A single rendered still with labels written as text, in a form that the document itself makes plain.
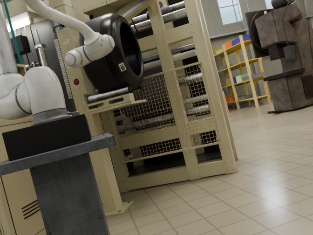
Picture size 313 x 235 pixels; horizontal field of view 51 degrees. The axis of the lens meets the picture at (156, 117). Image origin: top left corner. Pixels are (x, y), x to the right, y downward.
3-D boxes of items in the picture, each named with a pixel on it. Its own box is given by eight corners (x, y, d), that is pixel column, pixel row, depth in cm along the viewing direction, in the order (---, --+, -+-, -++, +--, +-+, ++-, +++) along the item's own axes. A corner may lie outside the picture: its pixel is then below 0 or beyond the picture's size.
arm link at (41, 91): (50, 108, 143) (38, 60, 144) (21, 118, 150) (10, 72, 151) (74, 107, 158) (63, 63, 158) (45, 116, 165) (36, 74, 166)
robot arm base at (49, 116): (81, 115, 148) (78, 103, 149) (30, 127, 142) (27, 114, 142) (79, 119, 166) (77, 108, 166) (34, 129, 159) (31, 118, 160)
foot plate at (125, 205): (91, 218, 254) (90, 216, 254) (105, 206, 280) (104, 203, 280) (122, 213, 247) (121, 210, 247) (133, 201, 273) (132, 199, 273)
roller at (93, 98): (86, 95, 247) (89, 99, 250) (85, 100, 244) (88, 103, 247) (128, 84, 237) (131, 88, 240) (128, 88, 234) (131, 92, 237)
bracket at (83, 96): (82, 107, 242) (79, 94, 242) (105, 104, 280) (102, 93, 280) (86, 106, 241) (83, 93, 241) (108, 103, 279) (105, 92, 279)
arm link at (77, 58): (78, 69, 198) (97, 60, 194) (66, 72, 183) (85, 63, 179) (71, 52, 196) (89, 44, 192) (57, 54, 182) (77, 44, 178)
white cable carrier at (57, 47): (68, 99, 258) (53, 39, 257) (71, 98, 263) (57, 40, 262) (73, 97, 257) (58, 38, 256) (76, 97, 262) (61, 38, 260)
